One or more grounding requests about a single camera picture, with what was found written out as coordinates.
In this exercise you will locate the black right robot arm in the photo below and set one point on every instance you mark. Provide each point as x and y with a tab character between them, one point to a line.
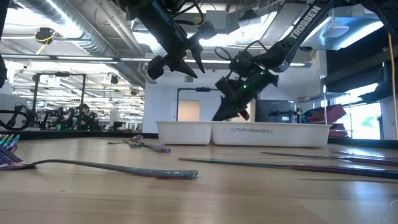
306	21

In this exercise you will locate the white ceiling access point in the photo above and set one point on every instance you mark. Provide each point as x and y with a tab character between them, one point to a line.
335	31

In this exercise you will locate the wheeled metal rack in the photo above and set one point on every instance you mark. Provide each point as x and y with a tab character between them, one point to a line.
329	94

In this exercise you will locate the black background robot arms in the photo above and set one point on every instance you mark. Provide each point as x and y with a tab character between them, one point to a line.
53	119

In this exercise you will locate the iridescent rainbow teaspoon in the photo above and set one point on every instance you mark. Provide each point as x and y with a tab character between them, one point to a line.
136	137

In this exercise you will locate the grey wall vent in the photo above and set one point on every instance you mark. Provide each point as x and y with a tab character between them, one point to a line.
188	80

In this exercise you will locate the grey ceiling box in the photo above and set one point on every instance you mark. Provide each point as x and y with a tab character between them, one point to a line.
221	18

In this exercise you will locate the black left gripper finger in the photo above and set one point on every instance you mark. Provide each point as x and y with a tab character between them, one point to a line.
158	67
206	31

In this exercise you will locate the person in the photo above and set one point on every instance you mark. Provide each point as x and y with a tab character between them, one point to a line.
84	116

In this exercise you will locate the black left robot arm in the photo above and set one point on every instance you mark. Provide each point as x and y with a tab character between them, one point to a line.
158	28

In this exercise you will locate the black computer monitor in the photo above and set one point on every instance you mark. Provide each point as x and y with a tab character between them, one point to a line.
275	110

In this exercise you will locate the silver ventilation duct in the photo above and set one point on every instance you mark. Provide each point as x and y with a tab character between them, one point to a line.
93	43

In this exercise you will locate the black neighbouring rig frame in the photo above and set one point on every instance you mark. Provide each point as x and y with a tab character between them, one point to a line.
59	74

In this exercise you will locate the linear ceiling light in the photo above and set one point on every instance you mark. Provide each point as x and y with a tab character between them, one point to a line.
93	58

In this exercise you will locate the red storage bin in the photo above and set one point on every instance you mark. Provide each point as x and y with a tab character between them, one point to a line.
326	112
337	130

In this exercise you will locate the white cutlery organizer tray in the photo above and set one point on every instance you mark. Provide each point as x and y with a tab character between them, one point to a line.
273	137

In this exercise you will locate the black door frame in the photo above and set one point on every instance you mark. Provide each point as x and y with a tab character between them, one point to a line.
202	89

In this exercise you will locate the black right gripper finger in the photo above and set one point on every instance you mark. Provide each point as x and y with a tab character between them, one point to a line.
227	112
244	107

